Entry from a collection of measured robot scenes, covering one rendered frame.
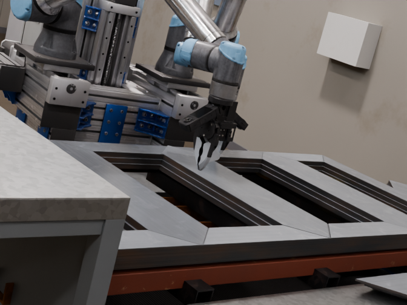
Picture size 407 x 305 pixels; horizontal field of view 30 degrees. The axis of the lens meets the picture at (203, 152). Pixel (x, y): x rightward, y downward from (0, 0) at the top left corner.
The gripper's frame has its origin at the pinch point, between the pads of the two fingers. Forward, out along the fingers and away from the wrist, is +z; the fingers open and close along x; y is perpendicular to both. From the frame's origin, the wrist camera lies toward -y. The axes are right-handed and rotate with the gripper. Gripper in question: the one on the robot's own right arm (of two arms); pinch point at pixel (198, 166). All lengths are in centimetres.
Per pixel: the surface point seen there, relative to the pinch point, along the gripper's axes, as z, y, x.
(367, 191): 9, 87, 3
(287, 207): 6.5, 22.9, -16.1
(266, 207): 6.5, 14.2, -15.8
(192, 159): 5.9, 18.7, 24.0
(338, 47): -25, 294, 204
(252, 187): 6.3, 22.7, -0.9
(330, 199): 8, 54, -7
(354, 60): -19, 291, 184
